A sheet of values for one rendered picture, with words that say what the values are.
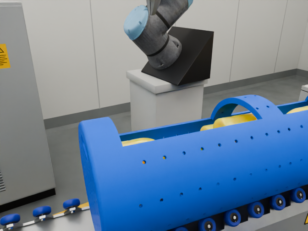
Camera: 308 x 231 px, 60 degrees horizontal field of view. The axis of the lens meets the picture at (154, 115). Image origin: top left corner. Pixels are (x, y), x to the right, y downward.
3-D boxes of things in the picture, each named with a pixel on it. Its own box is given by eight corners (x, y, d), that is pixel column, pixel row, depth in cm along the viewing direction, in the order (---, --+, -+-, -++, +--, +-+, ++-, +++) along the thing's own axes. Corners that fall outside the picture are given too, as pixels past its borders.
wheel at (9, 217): (-3, 216, 65) (-2, 224, 64) (18, 211, 67) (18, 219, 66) (2, 219, 69) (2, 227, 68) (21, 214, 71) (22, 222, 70)
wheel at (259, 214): (244, 202, 71) (248, 203, 69) (257, 198, 73) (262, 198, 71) (249, 220, 70) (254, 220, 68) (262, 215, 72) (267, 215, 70)
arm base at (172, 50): (145, 62, 146) (134, 51, 140) (168, 35, 145) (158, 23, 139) (162, 74, 132) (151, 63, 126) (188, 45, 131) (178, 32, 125)
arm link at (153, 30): (138, 48, 139) (115, 25, 127) (161, 23, 137) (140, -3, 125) (150, 59, 127) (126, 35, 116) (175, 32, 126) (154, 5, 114)
